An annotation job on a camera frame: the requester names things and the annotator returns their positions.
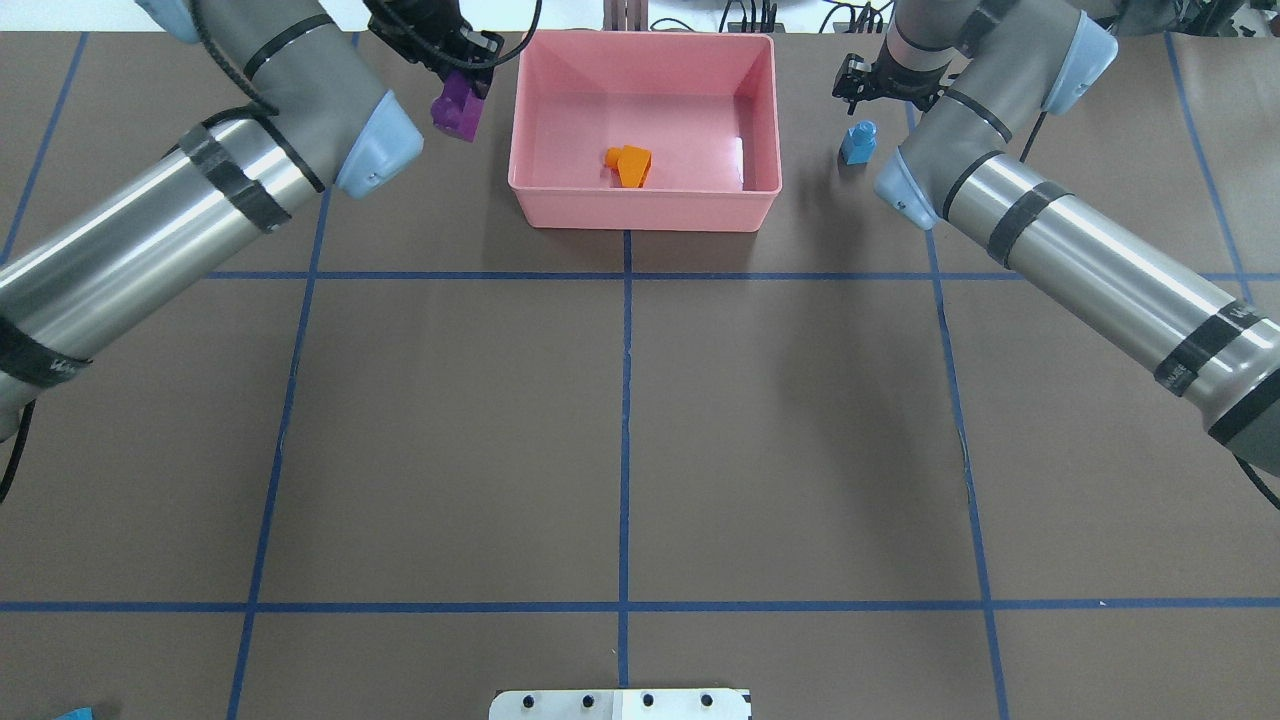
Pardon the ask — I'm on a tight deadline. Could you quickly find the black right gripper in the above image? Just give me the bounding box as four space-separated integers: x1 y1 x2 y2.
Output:
832 53 948 113

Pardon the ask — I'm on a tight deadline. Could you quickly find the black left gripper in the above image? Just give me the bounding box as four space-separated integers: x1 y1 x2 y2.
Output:
364 1 506 101

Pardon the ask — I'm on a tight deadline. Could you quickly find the purple toy block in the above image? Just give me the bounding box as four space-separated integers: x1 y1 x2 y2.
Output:
430 70 485 143

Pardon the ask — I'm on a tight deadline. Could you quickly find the orange toy block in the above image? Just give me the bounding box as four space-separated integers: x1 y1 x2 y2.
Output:
604 145 653 190

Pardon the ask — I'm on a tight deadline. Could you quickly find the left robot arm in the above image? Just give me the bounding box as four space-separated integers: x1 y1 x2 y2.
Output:
1 1 425 491

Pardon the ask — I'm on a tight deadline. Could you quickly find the pink plastic box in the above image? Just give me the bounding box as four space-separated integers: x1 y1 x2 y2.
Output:
508 29 783 233

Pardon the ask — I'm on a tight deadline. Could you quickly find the small blue toy block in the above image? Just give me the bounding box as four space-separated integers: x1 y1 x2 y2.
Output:
838 120 878 167

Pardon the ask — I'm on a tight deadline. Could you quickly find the long blue toy block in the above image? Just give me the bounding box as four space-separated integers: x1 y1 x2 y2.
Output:
54 707 93 720

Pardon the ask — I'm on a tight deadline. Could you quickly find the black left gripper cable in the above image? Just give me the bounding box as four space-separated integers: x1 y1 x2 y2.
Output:
189 0 543 120

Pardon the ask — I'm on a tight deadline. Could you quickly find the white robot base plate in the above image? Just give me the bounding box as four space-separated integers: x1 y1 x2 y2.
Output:
488 687 753 719

